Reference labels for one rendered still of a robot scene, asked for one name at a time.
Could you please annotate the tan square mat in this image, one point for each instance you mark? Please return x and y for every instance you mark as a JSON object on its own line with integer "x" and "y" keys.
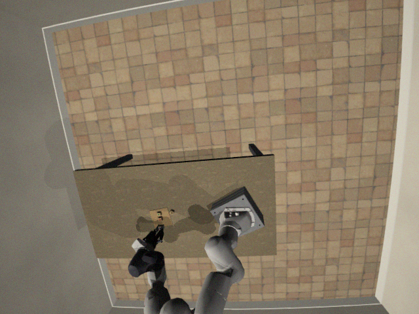
{"x": 165, "y": 215}

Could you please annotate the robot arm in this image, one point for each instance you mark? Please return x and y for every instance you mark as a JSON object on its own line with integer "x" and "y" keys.
{"x": 213, "y": 295}

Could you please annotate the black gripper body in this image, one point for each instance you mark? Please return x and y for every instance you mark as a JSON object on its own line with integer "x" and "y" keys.
{"x": 152, "y": 242}

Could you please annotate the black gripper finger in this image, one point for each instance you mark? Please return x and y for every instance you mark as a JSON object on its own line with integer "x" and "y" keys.
{"x": 151, "y": 234}
{"x": 159, "y": 234}

